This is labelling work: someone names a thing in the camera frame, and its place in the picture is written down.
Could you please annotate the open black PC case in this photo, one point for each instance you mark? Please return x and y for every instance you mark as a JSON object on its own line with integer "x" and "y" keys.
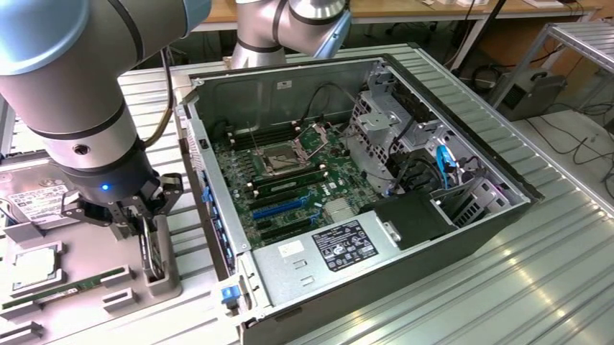
{"x": 479, "y": 143}

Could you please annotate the silver disk bay cage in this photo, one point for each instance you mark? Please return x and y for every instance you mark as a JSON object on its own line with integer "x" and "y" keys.
{"x": 379, "y": 143}

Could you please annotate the aluminium slat table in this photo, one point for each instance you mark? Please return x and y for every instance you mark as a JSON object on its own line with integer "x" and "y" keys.
{"x": 584, "y": 39}

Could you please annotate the grey power supply unit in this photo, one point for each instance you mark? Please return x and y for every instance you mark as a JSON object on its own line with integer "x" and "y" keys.
{"x": 287, "y": 273}

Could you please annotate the green motherboard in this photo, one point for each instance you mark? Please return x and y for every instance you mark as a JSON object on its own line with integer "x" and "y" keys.
{"x": 335, "y": 169}

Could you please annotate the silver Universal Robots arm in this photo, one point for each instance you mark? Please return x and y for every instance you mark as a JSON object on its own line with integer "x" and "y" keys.
{"x": 72, "y": 90}

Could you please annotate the thin locking lever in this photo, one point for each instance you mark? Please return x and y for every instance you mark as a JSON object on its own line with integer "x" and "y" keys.
{"x": 253, "y": 138}

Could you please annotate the CPU socket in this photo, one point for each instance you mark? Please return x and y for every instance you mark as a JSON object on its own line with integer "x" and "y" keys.
{"x": 279, "y": 160}

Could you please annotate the black expansion slot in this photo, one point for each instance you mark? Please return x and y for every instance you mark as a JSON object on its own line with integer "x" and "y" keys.
{"x": 284, "y": 230}

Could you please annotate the metal socket cover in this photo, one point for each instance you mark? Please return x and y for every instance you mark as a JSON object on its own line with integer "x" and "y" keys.
{"x": 311, "y": 141}

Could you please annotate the grey parts rack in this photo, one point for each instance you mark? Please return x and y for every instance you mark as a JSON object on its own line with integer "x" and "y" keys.
{"x": 81, "y": 258}

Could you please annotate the silver CPU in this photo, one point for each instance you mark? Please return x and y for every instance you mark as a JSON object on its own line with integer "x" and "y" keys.
{"x": 34, "y": 267}

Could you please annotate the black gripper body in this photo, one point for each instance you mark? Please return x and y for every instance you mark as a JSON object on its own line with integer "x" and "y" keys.
{"x": 109, "y": 187}

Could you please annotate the silver hard disk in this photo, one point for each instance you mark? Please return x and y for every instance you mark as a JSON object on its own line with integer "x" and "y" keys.
{"x": 33, "y": 206}

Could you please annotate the wooden desk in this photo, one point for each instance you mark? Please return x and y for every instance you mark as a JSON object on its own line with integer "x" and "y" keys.
{"x": 407, "y": 9}

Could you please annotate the silver chipset heatsink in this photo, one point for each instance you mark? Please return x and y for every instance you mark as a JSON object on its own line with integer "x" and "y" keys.
{"x": 340, "y": 209}

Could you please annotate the blue case latch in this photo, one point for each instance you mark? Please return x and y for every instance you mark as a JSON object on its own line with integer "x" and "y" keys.
{"x": 228, "y": 294}

